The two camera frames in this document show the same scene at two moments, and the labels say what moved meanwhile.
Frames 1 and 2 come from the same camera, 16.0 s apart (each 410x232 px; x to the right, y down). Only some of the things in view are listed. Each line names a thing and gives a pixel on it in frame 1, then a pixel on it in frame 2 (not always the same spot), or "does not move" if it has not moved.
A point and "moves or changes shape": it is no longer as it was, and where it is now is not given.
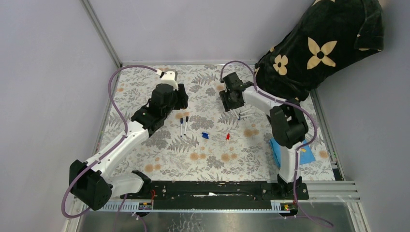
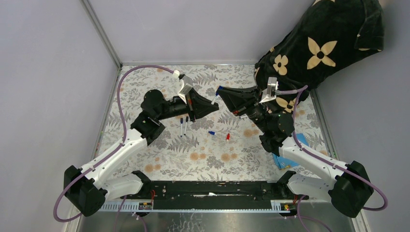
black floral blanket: (330, 31) does not move
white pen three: (186, 121) does not move
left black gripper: (182, 97) -> (197, 106)
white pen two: (181, 122) does not move
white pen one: (236, 115) moves or changes shape
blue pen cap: (205, 135) -> (220, 87)
